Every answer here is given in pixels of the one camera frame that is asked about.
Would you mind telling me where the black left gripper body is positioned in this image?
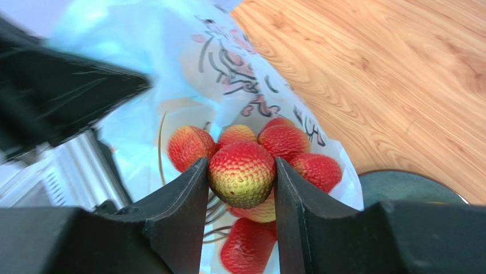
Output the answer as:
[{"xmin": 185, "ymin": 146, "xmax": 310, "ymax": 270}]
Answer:
[{"xmin": 1, "ymin": 19, "xmax": 151, "ymax": 161}]

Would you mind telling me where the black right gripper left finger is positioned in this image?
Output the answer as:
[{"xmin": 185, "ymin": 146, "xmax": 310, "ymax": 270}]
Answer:
[{"xmin": 1, "ymin": 158, "xmax": 209, "ymax": 273}]

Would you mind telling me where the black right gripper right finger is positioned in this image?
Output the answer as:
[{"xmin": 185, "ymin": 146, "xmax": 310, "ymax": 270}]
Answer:
[{"xmin": 275, "ymin": 158, "xmax": 485, "ymax": 273}]

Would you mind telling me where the aluminium frame rail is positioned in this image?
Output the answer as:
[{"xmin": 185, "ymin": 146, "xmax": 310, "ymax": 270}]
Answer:
[{"xmin": 1, "ymin": 131, "xmax": 132, "ymax": 211}]

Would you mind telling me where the red strawberry bunch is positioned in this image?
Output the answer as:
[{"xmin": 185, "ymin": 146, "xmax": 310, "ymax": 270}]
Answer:
[{"xmin": 166, "ymin": 117, "xmax": 343, "ymax": 273}]

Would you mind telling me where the black fruit plate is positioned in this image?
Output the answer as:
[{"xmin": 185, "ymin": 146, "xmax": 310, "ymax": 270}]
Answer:
[{"xmin": 358, "ymin": 169, "xmax": 469, "ymax": 208}]

